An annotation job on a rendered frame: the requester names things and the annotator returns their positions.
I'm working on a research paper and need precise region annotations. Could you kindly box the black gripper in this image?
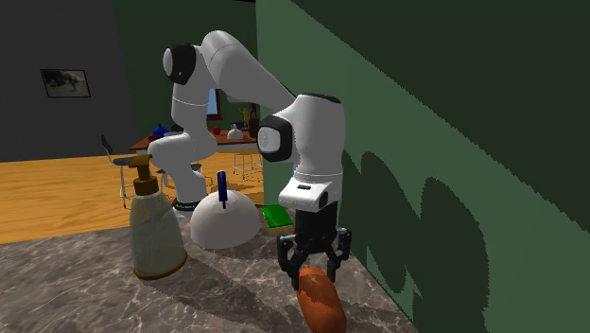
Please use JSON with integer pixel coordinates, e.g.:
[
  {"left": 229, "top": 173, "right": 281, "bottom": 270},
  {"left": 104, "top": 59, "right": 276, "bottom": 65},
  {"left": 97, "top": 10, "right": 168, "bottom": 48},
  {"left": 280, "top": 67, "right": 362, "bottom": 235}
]
[{"left": 276, "top": 200, "right": 353, "bottom": 292}]

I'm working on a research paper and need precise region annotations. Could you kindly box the orange-brown sweet potato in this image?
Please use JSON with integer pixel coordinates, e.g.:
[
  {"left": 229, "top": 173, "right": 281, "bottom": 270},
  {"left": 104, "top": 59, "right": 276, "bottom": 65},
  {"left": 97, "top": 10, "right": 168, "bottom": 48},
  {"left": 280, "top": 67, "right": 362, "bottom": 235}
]
[{"left": 296, "top": 267, "right": 348, "bottom": 333}]

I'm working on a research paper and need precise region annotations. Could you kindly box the brown dining table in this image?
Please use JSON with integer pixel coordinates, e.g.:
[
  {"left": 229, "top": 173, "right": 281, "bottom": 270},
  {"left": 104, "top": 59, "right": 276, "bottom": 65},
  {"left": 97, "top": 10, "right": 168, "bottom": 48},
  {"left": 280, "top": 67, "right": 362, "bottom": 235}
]
[{"left": 128, "top": 105, "right": 261, "bottom": 156}]

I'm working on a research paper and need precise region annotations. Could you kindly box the clear bottle with brown pump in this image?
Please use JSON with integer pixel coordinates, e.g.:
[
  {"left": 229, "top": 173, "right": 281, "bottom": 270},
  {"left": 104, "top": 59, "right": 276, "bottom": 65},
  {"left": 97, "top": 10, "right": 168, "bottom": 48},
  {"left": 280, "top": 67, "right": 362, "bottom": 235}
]
[{"left": 128, "top": 154, "right": 188, "bottom": 282}]

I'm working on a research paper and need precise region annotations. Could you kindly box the red framed window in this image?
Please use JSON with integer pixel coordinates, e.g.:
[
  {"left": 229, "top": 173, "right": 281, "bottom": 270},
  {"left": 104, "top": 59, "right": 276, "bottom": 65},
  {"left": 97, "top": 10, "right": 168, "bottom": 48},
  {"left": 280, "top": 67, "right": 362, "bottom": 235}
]
[{"left": 206, "top": 87, "right": 224, "bottom": 122}]

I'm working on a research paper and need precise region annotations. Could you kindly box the grey metal chair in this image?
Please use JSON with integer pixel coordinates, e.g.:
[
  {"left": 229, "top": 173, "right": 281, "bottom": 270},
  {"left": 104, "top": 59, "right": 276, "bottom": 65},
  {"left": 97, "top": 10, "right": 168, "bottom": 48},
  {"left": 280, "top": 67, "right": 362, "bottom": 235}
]
[{"left": 100, "top": 133, "right": 140, "bottom": 210}]

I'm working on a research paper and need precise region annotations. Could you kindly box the white dome with blue handle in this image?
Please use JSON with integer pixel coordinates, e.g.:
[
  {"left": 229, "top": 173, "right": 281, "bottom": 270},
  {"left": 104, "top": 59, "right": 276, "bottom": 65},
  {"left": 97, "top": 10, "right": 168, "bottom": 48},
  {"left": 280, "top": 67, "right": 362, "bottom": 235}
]
[{"left": 189, "top": 170, "right": 263, "bottom": 251}]

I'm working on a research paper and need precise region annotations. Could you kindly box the white wire stool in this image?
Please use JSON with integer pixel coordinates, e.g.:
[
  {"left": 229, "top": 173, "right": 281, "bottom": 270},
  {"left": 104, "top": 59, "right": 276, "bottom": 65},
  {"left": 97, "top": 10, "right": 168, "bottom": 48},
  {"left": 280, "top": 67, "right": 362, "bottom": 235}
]
[{"left": 232, "top": 149, "right": 265, "bottom": 182}]

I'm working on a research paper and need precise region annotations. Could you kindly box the dark framed wall picture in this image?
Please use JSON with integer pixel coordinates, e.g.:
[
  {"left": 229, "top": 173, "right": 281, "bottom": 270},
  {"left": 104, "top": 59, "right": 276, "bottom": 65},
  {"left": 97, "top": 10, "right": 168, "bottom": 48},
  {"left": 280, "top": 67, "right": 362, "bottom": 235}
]
[{"left": 40, "top": 68, "right": 93, "bottom": 99}]

